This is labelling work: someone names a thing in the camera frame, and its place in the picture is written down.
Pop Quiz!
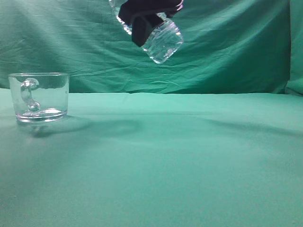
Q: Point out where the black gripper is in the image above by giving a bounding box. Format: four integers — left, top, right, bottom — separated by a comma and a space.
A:
118, 0, 183, 46

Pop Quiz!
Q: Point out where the clear plastic water bottle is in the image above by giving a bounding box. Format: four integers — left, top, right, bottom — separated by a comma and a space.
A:
108, 0, 184, 64

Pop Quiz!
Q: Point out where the green backdrop cloth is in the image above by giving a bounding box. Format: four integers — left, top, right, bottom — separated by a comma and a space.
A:
0, 0, 303, 94

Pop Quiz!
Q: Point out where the clear glass mug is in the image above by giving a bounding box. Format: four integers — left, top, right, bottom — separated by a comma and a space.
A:
8, 72, 70, 123

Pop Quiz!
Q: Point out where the green table cloth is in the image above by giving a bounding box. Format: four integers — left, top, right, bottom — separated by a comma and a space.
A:
0, 89, 303, 227

